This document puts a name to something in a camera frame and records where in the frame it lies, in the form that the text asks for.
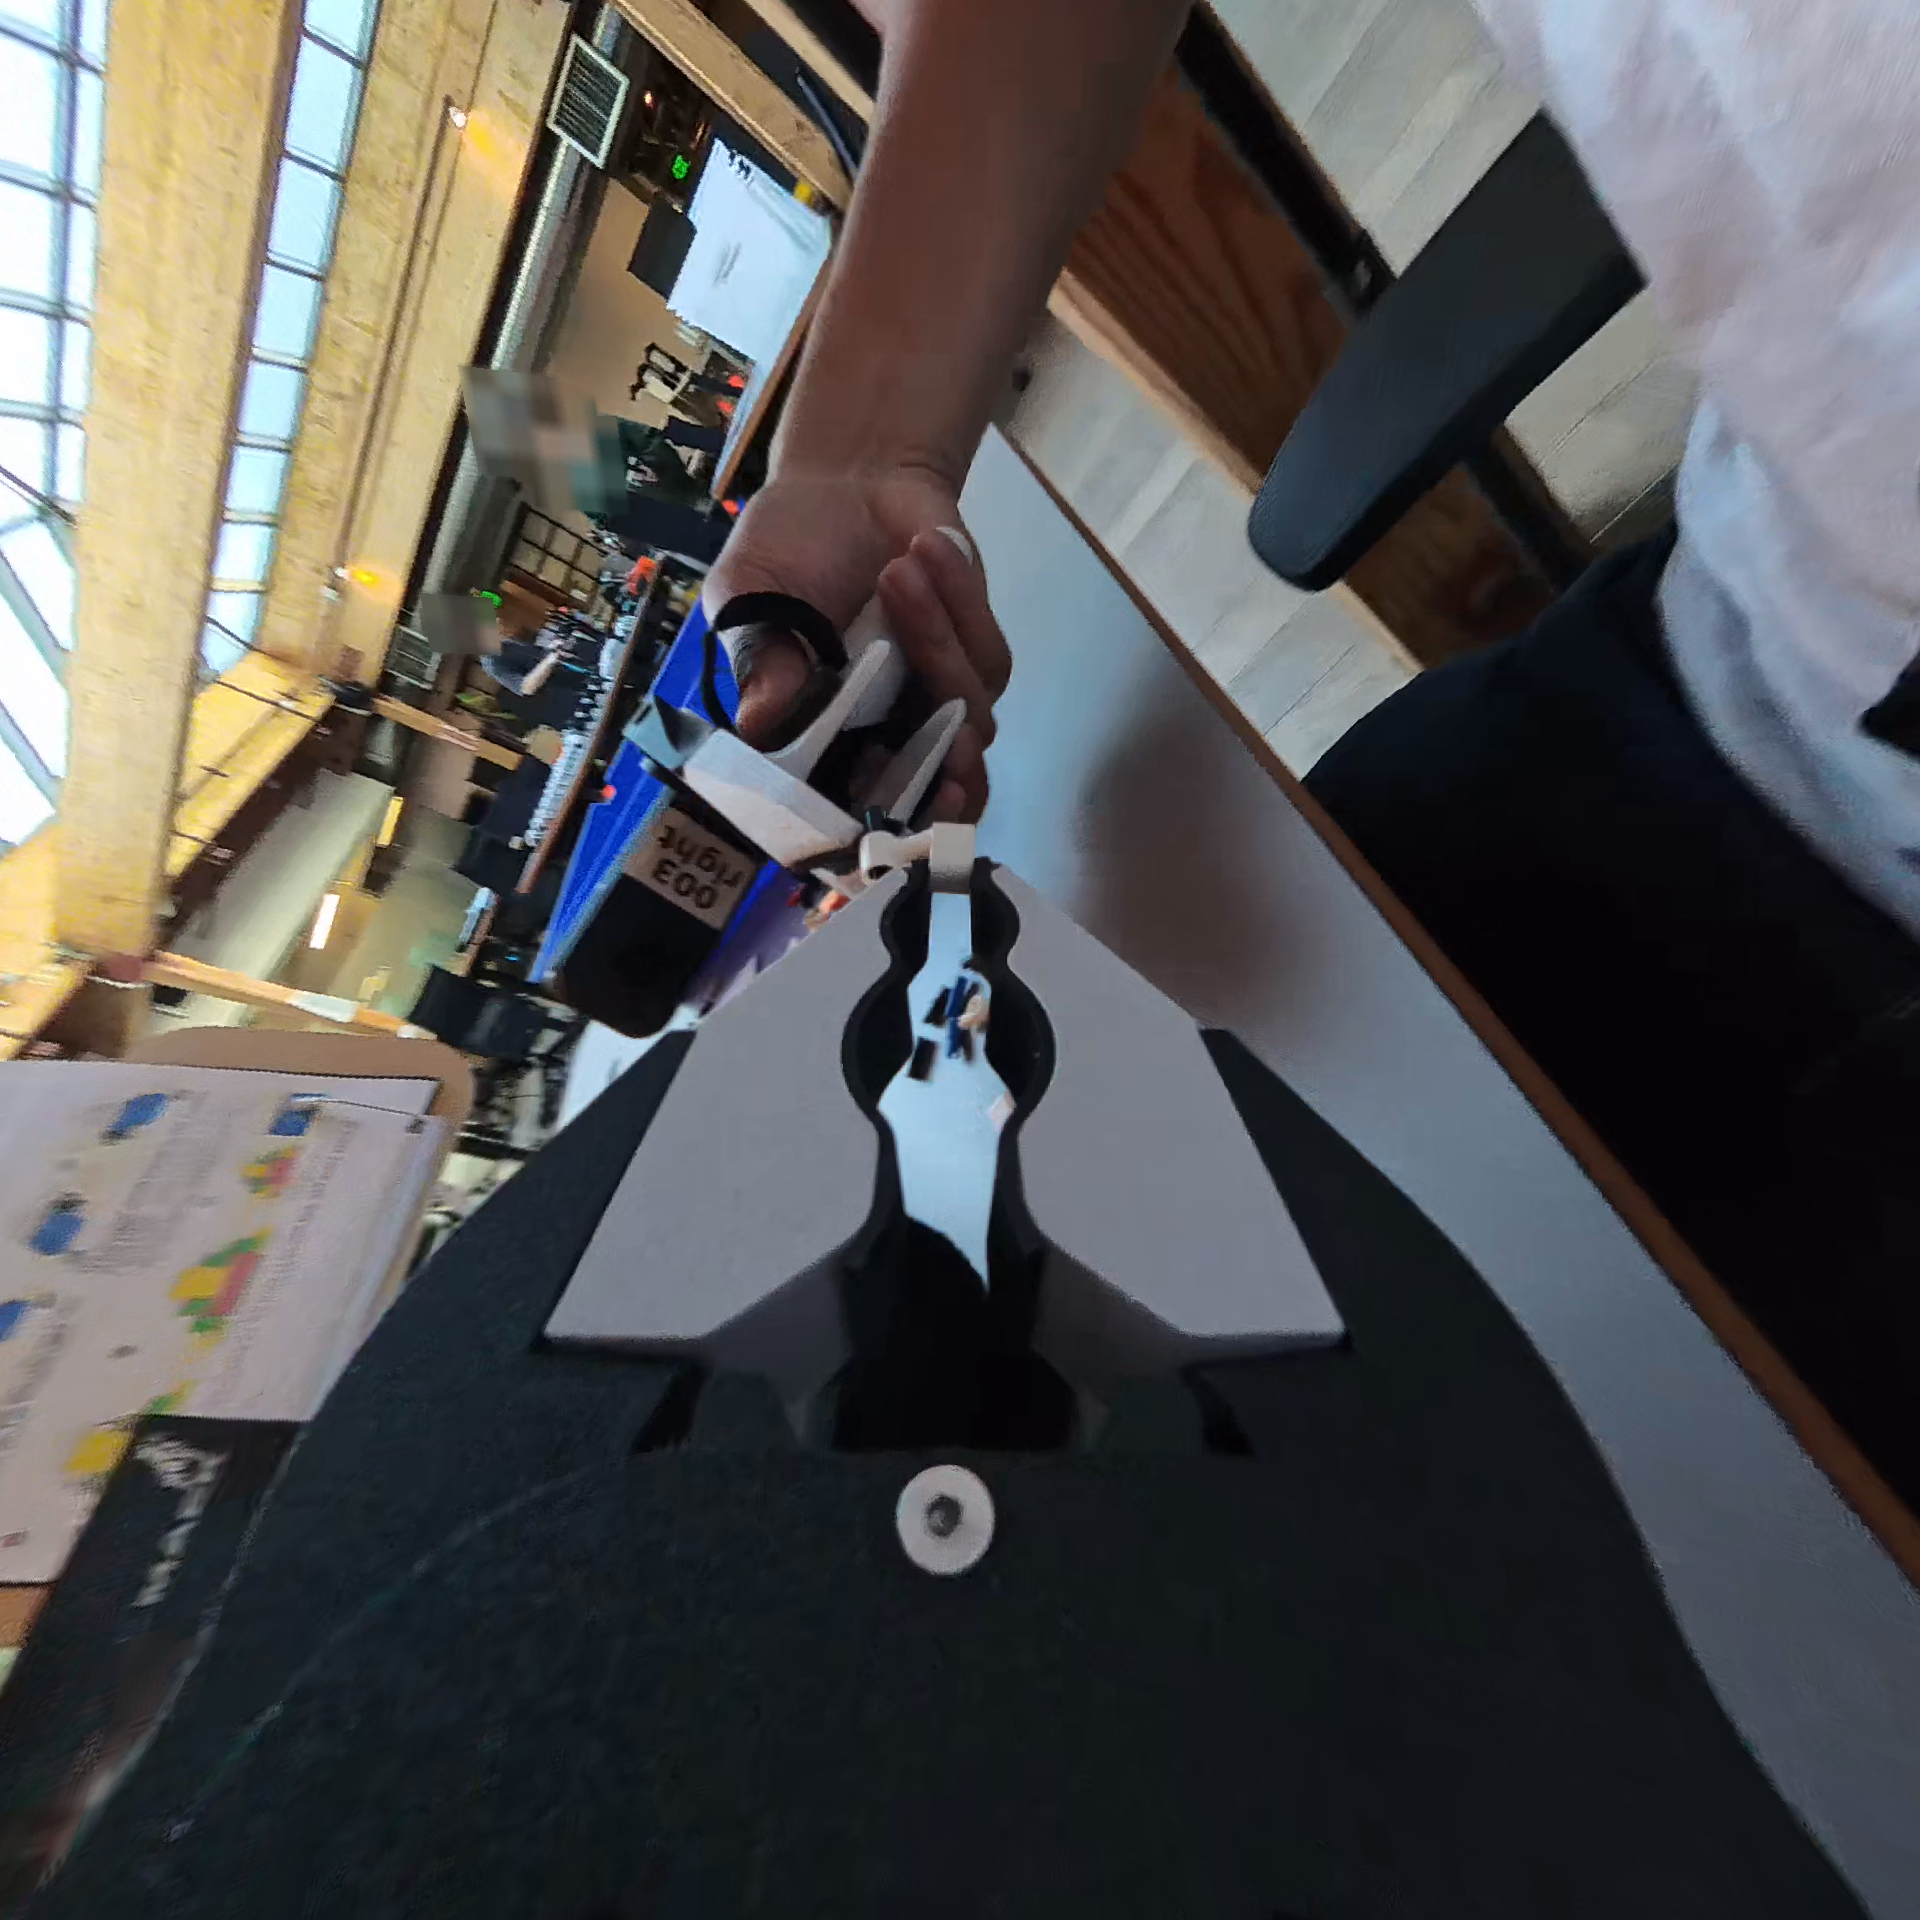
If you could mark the blue lego piece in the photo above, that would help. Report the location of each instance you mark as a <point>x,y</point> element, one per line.
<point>949,1002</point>

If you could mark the skylight window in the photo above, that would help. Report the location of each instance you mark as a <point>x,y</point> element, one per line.
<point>29,375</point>
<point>293,301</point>

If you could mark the lego instruction sheet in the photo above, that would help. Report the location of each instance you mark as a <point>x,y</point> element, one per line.
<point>180,1277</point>

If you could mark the person's dark pants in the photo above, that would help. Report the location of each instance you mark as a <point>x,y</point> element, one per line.
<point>1650,931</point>

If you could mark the person's right hand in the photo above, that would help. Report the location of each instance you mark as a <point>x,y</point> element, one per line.
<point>930,615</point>

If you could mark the cardboard box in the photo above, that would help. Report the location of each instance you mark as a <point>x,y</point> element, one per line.
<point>376,1058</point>

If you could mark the small white lego piece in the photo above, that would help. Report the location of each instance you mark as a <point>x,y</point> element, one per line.
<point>949,854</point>

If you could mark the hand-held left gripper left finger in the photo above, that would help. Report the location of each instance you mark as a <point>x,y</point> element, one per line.
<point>705,1200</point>

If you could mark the black wall vent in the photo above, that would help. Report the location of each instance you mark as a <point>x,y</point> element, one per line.
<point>586,99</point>

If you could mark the black chair armrest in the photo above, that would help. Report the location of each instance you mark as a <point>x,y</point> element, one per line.
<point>1424,405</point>

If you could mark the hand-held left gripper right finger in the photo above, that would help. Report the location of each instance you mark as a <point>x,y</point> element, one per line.
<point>1170,1200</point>

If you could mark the white lego connector with pin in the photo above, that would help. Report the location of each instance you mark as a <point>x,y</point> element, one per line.
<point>886,854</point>

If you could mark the person's white shirt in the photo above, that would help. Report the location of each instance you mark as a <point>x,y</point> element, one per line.
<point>1769,301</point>

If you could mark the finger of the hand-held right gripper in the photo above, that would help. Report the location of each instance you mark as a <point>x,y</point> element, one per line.
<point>763,795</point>

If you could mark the person's right forearm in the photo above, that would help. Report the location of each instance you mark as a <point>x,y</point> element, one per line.
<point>960,225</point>

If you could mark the black printed box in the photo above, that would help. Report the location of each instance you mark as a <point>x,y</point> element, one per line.
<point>149,1530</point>

